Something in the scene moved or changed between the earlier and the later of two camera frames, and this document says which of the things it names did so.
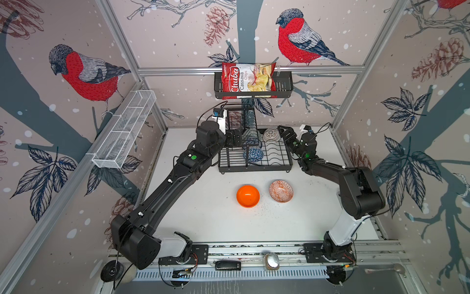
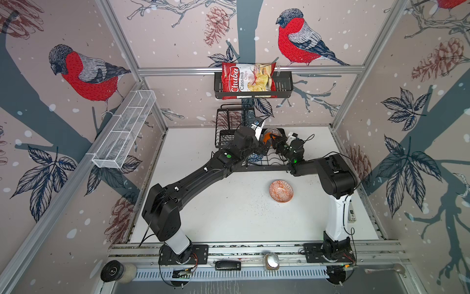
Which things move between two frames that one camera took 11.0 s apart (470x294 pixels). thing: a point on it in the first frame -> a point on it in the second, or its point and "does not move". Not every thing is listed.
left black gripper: x=230 y=143 -> x=259 y=149
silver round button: x=272 y=261 does not move
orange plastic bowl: x=248 y=196 -> x=267 y=136
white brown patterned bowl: x=271 y=135 does not move
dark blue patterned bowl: x=255 y=154 does not move
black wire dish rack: x=248 y=149 does not move
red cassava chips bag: x=240 y=80 does not move
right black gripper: x=289 y=132 -> x=278 y=144
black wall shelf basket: x=284 y=84 does not move
